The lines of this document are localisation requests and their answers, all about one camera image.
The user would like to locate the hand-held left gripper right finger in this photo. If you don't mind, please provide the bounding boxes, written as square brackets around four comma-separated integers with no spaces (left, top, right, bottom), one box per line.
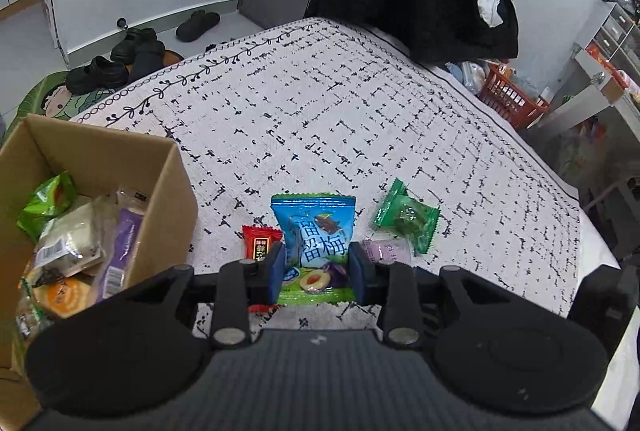
[349,242,532,348]

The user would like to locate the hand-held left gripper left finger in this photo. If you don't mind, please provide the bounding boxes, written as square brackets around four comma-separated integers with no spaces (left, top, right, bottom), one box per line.
[117,242,288,350]

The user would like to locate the blue plum snack packet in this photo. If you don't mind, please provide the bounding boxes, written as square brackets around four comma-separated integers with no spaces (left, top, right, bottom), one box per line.
[270,193,357,308]

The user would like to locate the white cake packet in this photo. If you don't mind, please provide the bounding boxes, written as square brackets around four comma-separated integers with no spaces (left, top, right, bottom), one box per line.
[34,196,118,277]

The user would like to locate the brown cardboard box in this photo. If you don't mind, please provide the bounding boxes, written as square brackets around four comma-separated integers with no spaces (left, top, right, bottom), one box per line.
[0,113,200,427]

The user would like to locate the green orange snack packet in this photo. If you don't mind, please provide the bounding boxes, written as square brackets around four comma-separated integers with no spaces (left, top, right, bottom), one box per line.
[16,171,78,243]

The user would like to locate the pale purple snack packet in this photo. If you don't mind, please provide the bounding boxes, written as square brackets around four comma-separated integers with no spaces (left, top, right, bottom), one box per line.
[360,238,413,268]

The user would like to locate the red snack packet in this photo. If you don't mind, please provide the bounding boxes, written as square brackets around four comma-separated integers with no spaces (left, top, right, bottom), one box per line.
[242,225,284,314]

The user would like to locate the green candy packet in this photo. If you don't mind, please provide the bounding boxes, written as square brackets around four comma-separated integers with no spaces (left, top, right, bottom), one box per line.
[370,178,441,257]

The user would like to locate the white printed blanket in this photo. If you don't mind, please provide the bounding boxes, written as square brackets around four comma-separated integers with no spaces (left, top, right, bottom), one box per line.
[67,16,583,342]

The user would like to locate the white desk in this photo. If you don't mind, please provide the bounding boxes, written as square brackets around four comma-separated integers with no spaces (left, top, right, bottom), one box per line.
[530,43,640,212]

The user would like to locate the orange plastic basket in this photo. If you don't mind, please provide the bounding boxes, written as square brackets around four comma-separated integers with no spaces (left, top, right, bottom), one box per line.
[477,61,551,130]

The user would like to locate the white plastic bag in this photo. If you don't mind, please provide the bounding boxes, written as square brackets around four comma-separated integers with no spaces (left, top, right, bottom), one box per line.
[445,61,488,94]

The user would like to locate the clear brown snack packet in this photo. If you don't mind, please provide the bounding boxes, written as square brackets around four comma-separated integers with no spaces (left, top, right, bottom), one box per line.
[27,263,76,287]

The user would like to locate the black shoe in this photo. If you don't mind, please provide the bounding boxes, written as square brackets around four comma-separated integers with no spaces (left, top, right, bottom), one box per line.
[129,46,167,84]
[110,28,166,64]
[65,56,130,95]

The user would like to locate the black slipper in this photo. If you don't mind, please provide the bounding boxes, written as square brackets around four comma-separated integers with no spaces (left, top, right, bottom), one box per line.
[175,10,222,42]

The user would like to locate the white drawer unit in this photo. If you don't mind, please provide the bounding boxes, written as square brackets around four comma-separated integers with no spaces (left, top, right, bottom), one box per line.
[582,1,640,62]

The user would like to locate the cartoon floor mat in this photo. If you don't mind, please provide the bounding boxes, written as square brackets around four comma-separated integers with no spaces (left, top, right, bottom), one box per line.
[0,48,186,146]

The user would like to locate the white cloth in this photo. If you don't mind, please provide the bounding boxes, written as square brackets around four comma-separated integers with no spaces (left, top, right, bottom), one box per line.
[475,0,503,28]

